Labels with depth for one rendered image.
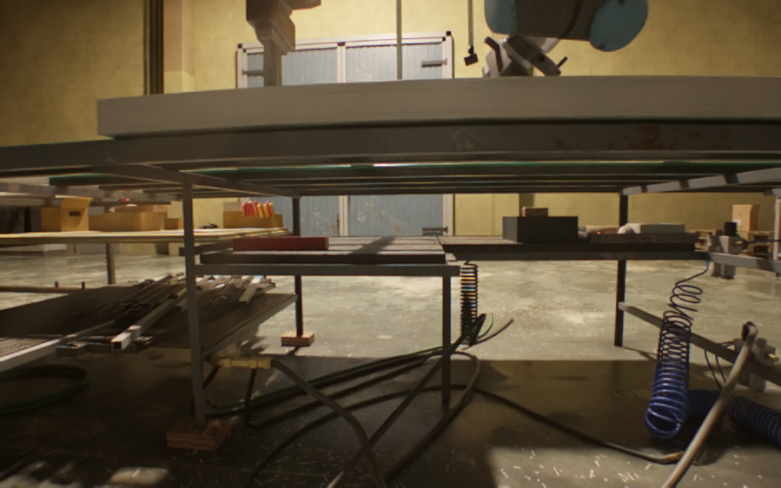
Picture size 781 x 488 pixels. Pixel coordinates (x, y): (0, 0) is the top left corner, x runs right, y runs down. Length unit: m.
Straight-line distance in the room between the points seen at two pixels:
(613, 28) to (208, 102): 0.69
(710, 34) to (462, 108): 8.86
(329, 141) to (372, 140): 0.08
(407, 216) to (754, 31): 7.14
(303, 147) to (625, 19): 0.55
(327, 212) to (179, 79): 3.73
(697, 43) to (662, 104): 8.47
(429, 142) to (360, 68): 7.07
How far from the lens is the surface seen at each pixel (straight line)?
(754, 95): 0.93
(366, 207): 7.25
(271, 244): 1.28
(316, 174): 1.36
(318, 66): 7.96
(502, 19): 0.65
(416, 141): 0.72
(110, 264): 2.75
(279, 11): 0.83
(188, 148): 0.85
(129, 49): 9.98
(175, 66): 8.73
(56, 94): 10.90
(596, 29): 0.69
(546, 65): 0.86
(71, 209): 2.50
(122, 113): 0.94
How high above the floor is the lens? 0.69
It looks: 4 degrees down
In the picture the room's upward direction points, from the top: 1 degrees counter-clockwise
